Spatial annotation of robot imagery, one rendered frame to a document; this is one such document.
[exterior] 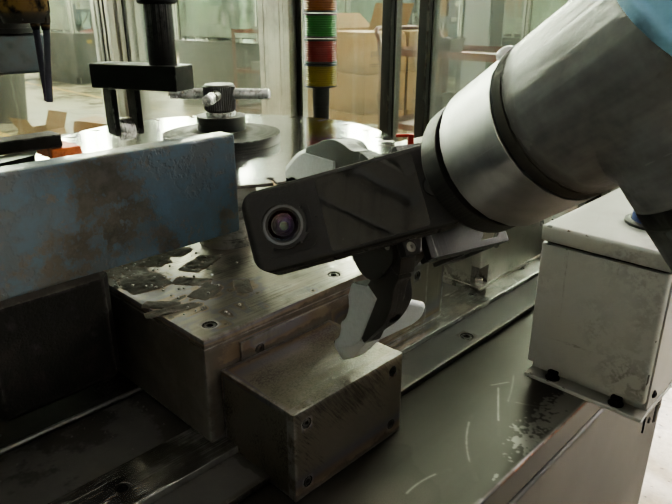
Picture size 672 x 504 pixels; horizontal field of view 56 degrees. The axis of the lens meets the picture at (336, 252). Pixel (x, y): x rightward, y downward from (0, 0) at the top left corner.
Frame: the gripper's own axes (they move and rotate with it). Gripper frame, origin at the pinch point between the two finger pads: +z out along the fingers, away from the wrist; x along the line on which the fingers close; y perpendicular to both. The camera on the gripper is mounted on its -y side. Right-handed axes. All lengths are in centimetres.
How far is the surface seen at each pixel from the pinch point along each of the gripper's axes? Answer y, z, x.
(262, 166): -0.3, 2.1, 8.9
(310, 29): 21.0, 22.7, 34.0
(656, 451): 118, 77, -55
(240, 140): 0.4, 6.9, 13.3
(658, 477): 110, 72, -59
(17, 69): -14.8, 21.9, 29.5
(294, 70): 34, 52, 44
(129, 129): -8.4, 8.7, 16.0
